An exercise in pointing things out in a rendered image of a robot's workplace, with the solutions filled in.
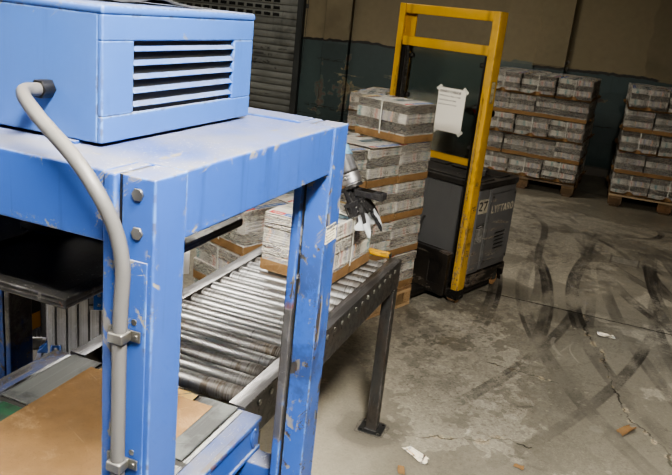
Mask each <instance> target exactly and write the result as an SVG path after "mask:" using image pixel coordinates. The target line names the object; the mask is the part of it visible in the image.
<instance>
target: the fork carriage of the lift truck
mask: <svg viewBox="0 0 672 475"><path fill-rule="evenodd" d="M417 242H418V245H417V249H415V250H416V251H417V255H416V258H415V259H414V268H413V269H414V270H413V276H412V277H413V279H412V282H415V283H417V284H420V285H422V286H424V287H425V289H424V290H427V291H429V292H432V293H434V294H437V295H439V296H442V295H446V290H447V284H448V277H449V271H450V265H451V258H452V252H450V251H447V250H444V249H441V248H438V247H436V246H433V245H430V244H427V243H424V242H421V241H417Z"/></svg>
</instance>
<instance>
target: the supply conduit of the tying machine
mask: <svg viewBox="0 0 672 475"><path fill-rule="evenodd" d="M56 90H57V89H56V87H55V85H54V82H53V80H49V79H34V80H33V82H26V83H22V84H20V85H18V86H17V88H16V90H15V94H16V98H17V100H18V102H19V104H20V105H21V107H22V108H23V110H24V111H25V112H26V114H27V115H28V116H29V118H30V119H31V120H32V122H33V123H34V124H35V125H36V127H37V128H38V129H39V130H40V131H41V132H42V134H43V135H44V136H45V137H46V138H47V139H48V140H49V141H50V142H51V144H52V145H53V146H54V147H55V148H56V149H57V150H58V151H59V153H60V154H61V155H62V156H63V157H64V159H65V160H66V161H67V162H68V163H69V165H70V166H71V167H72V169H73V170H74V171H75V173H76V174H77V176H78V177H79V179H80V180H81V182H82V183H83V185H84V187H85V188H86V190H87V192H88V193H89V195H90V197H91V198H92V200H93V202H94V204H95V205H96V207H97V209H98V211H99V213H100V215H101V217H102V220H103V222H104V224H105V227H106V229H107V232H108V235H109V239H110V242H111V247H112V251H113V258H114V266H115V283H114V298H113V317H112V324H110V323H109V324H108V333H107V342H109V343H112V352H111V435H110V451H109V450H107V461H106V470H107V471H110V475H125V470H126V469H127V468H129V469H132V470H134V471H137V461H136V460H133V459H131V458H128V457H125V428H126V373H127V343H128V342H129V341H132V342H135V343H138V344H140V341H141V333H140V332H137V331H133V330H130V329H128V311H129V296H130V282H131V266H130V256H129V250H128V245H127V240H126V236H125V233H124V229H123V227H122V224H121V221H120V218H119V216H118V214H117V212H116V209H115V207H114V205H113V203H112V201H111V199H110V198H109V196H108V194H107V192H106V191H105V189H104V187H103V185H102V184H101V182H100V180H99V179H98V177H97V176H96V174H95V172H94V171H93V169H92V168H91V166H90V165H89V163H88V162H87V161H86V159H85V158H84V157H83V155H82V154H81V153H80V152H79V150H78V149H77V148H76V147H75V146H74V144H73V143H72V142H71V141H70V140H69V139H68V138H67V137H66V135H65V134H64V133H63V132H62V131H61V130H60V129H59V128H58V127H57V126H56V125H55V123H54V122H53V121H52V120H51V119H50V118H49V117H48V116H47V114H46V113H45V112H44V111H43V110H42V108H41V107H40V106H39V104H38V103H37V102H36V101H35V99H34V98H33V97H32V96H34V97H36V98H41V99H44V98H53V96H54V94H55V92H56Z"/></svg>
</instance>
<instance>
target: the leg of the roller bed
mask: <svg viewBox="0 0 672 475"><path fill-rule="evenodd" d="M397 288H398V287H397ZM397 288H396V289H395V290H394V291H393V292H392V293H391V294H390V295H389V296H388V297H387V298H386V299H385V300H384V301H383V302H382V303H381V309H380V317H379V325H378V333H377V340H376V348H375V358H374V364H373V371H372V379H371V387H370V394H369V402H368V410H367V418H366V425H365V427H366V428H369V429H372V430H376V429H377V427H378V426H379V421H380V413H381V406H382V398H383V391H384V384H385V376H386V369H387V362H388V354H389V347H390V339H391V332H392V325H393V317H394V310H395V303H396V295H397ZM379 427H380V426H379ZM369 429H367V430H369ZM372 430H371V431H372ZM377 430H378V429H377Z"/></svg>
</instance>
